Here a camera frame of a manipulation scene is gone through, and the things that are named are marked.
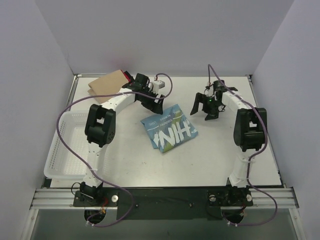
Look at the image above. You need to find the light blue t shirt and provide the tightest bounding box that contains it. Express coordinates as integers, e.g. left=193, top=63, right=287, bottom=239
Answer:
left=140, top=104, right=198, bottom=153

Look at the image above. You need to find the white perforated plastic basket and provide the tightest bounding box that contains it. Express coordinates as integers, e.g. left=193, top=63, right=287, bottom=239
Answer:
left=43, top=111, right=113, bottom=180

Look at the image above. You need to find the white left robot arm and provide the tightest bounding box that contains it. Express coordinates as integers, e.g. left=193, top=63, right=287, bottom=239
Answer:
left=79, top=72, right=165, bottom=206

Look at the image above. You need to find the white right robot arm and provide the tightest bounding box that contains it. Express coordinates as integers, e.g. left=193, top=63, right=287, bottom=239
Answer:
left=190, top=80, right=268, bottom=205

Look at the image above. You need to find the red folded t shirt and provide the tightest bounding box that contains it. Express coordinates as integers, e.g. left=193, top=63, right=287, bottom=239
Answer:
left=122, top=71, right=134, bottom=83

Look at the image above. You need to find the beige folded t shirt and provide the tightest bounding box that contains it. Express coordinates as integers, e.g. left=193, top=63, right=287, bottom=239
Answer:
left=87, top=70, right=129, bottom=96

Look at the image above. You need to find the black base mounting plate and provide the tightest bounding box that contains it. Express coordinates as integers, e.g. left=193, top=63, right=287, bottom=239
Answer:
left=73, top=185, right=253, bottom=220

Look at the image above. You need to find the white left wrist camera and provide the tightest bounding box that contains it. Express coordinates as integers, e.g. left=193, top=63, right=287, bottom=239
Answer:
left=150, top=80, right=165, bottom=94

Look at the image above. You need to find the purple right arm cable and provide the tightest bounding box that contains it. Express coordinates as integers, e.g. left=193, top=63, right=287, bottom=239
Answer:
left=207, top=64, right=278, bottom=228

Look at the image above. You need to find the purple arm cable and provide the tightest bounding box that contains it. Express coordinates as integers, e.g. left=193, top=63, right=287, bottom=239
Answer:
left=56, top=73, right=174, bottom=228
left=207, top=64, right=278, bottom=228

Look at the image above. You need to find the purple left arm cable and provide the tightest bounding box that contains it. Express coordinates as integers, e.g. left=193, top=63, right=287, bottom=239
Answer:
left=56, top=73, right=174, bottom=228

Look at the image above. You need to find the aluminium front rail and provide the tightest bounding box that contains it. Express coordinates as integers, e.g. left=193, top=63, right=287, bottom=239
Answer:
left=29, top=188, right=86, bottom=210

